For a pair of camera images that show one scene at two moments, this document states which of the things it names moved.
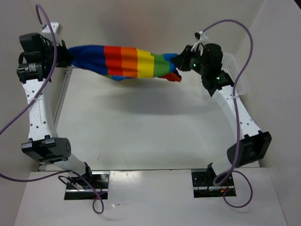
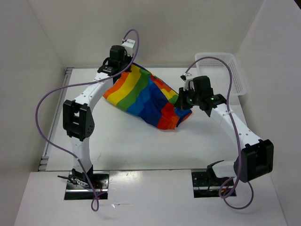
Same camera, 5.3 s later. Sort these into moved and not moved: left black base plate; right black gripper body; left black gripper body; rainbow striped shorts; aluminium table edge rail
Moved: rainbow striped shorts; right black gripper body; left black gripper body
Not moved: aluminium table edge rail; left black base plate
